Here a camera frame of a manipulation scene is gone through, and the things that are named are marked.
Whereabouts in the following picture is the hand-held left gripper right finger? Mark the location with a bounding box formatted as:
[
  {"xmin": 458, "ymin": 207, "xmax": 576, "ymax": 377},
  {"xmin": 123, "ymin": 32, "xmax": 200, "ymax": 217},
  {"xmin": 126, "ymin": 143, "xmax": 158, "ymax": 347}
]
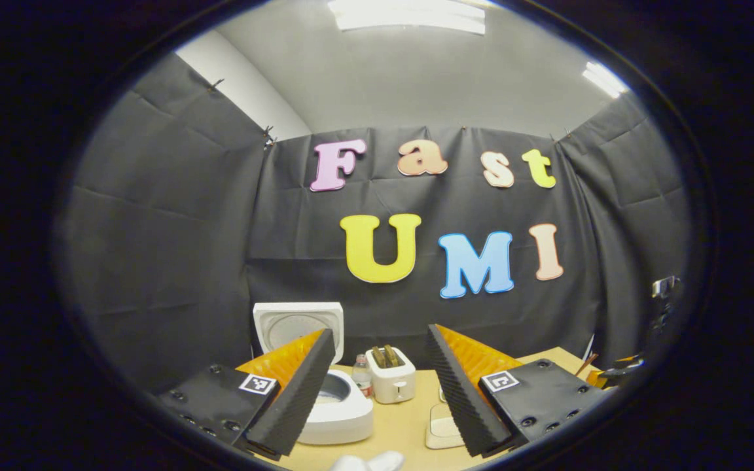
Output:
[{"xmin": 425, "ymin": 324, "xmax": 607, "ymax": 459}]

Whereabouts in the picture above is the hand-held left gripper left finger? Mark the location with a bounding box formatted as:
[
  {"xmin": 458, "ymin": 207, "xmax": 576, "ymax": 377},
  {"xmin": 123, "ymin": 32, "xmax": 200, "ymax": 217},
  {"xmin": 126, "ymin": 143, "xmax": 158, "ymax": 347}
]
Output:
[{"xmin": 143, "ymin": 327, "xmax": 337, "ymax": 462}]

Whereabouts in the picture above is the white rice cooker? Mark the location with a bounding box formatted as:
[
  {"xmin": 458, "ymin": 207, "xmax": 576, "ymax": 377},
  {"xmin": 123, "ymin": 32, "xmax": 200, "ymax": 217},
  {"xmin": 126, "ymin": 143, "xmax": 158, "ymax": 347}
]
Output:
[{"xmin": 253, "ymin": 302, "xmax": 374, "ymax": 446}]

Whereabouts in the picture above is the white toaster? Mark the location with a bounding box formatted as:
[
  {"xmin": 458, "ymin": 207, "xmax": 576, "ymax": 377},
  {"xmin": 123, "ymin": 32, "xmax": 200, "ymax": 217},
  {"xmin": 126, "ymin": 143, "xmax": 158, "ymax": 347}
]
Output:
[{"xmin": 365, "ymin": 346, "xmax": 417, "ymax": 404}]

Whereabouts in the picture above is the clear water bottle red label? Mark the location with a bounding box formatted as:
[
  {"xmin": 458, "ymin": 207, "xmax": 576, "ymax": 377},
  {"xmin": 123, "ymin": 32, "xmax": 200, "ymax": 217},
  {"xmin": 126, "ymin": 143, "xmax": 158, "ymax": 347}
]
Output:
[{"xmin": 352, "ymin": 354, "xmax": 374, "ymax": 398}]

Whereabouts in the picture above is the grey clamp on stand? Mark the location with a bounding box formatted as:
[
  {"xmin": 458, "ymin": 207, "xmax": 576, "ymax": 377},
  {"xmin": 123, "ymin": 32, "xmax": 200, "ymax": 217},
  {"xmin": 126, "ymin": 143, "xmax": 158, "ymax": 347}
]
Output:
[{"xmin": 651, "ymin": 275, "xmax": 681, "ymax": 334}]

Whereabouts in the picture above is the small ceiling light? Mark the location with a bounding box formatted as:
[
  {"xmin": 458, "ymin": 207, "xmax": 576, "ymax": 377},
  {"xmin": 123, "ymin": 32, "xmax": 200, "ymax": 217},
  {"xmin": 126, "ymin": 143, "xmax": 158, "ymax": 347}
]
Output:
[{"xmin": 582, "ymin": 61, "xmax": 630, "ymax": 99}]

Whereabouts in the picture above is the long ceiling light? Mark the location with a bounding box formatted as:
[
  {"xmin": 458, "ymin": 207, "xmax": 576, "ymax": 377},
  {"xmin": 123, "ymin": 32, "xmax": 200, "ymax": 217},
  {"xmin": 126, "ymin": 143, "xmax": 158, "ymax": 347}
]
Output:
[{"xmin": 328, "ymin": 0, "xmax": 486, "ymax": 35}]

